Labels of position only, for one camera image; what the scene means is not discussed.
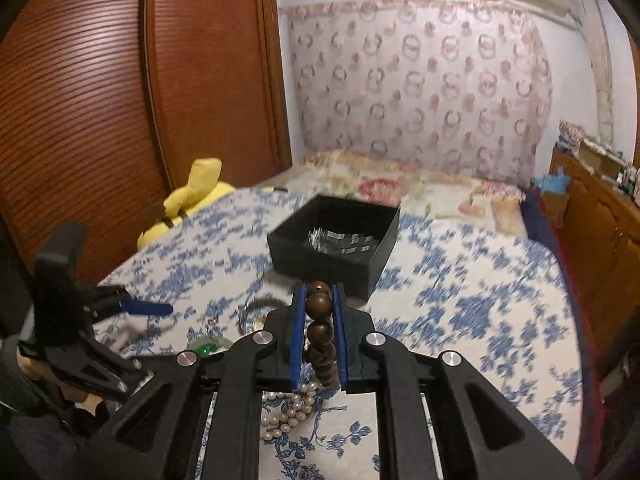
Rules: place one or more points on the white wrapped pipe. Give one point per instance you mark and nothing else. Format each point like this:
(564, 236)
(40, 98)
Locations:
(597, 60)

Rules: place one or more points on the blue plastic bag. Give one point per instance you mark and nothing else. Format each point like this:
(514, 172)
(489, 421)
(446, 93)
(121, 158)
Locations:
(550, 182)

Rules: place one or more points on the yellow plush toy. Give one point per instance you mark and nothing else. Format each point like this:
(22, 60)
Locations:
(192, 195)

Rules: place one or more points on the brown wooden wardrobe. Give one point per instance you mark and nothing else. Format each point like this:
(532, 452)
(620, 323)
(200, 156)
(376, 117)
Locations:
(100, 110)

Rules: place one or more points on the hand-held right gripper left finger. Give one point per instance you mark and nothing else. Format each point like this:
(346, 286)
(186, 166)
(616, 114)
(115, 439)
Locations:
(298, 340)

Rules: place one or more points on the blue floral bedsheet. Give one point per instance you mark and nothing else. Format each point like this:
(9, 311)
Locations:
(475, 310)

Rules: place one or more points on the dark navy cloth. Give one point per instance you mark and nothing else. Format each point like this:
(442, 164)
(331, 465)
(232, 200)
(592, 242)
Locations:
(537, 217)

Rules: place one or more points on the green bead jewellery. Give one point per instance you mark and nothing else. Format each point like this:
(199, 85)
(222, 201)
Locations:
(212, 346)

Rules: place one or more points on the thin metal bangle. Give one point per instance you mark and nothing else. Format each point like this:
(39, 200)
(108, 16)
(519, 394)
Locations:
(244, 317)

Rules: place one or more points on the cardboard box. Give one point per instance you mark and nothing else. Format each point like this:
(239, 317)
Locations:
(600, 157)

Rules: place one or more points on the black jewelry box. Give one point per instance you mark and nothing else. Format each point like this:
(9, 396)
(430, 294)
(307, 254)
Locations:
(325, 265)

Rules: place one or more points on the brown wooden cabinet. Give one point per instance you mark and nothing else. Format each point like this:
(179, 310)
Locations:
(605, 230)

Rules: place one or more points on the floral pillow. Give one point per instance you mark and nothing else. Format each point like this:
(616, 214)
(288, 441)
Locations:
(410, 185)

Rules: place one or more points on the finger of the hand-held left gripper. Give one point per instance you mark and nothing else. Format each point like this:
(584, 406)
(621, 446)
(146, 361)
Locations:
(100, 367)
(150, 307)

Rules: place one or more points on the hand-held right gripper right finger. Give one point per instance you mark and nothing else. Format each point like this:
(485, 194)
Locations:
(341, 340)

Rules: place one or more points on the floral patterned curtain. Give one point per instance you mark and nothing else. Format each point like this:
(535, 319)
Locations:
(425, 90)

